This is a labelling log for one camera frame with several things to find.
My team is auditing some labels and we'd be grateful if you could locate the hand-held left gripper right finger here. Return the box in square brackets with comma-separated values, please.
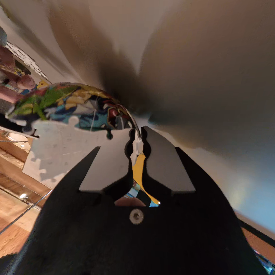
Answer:
[141, 126, 196, 203]

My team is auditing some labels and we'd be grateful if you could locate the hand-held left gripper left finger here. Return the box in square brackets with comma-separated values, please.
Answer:
[79, 128, 136, 201]

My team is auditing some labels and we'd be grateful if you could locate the partly built puzzle ball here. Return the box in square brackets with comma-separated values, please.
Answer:
[5, 82, 143, 190]

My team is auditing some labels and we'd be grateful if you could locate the person's left hand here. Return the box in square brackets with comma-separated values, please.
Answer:
[115, 197, 146, 207]

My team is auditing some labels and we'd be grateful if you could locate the person's right hand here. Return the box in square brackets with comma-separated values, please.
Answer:
[0, 46, 36, 104]

